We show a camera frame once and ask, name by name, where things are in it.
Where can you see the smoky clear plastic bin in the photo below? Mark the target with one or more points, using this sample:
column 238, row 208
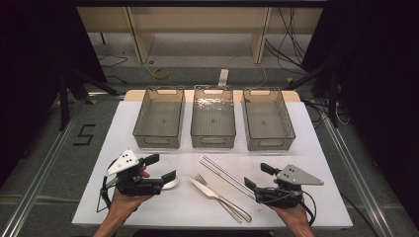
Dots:
column 159, row 123
column 213, row 121
column 267, row 123

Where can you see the metal floor rail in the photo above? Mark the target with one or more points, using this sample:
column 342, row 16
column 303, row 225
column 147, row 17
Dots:
column 39, row 171
column 355, row 171

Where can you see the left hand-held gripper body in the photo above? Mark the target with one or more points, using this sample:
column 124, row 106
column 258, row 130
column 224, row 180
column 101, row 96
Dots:
column 138, row 187

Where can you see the dark curtain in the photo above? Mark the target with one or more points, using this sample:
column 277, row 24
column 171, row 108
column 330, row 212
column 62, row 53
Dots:
column 29, row 65
column 378, row 82

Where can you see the white table sheet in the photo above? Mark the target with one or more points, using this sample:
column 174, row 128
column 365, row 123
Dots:
column 184, row 207

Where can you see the metal table knife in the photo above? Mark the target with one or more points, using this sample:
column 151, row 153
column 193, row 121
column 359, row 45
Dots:
column 204, row 189

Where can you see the light wooden shelf unit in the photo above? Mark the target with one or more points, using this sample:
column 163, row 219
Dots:
column 197, row 19

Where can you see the white ceramic spoon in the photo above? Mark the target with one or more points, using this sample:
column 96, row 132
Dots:
column 172, row 183

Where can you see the yellow tape roll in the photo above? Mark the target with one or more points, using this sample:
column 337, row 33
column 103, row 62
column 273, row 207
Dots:
column 162, row 69

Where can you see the black stand legs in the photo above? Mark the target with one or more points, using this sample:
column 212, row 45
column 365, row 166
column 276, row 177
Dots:
column 332, row 98
column 63, row 98

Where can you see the person's right hand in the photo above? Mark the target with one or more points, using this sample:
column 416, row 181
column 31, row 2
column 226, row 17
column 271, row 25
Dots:
column 296, row 217

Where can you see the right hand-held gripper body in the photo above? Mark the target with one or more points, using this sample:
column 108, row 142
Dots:
column 280, row 197

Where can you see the metal fork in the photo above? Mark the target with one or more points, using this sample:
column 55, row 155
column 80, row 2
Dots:
column 201, row 180

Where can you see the metal chopstick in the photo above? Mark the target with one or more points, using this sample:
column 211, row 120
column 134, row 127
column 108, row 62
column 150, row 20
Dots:
column 224, row 178
column 227, row 174

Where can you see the person's left hand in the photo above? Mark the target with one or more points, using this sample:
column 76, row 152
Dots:
column 126, row 203

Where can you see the white power strip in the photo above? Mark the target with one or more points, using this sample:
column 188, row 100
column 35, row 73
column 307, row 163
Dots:
column 223, row 77

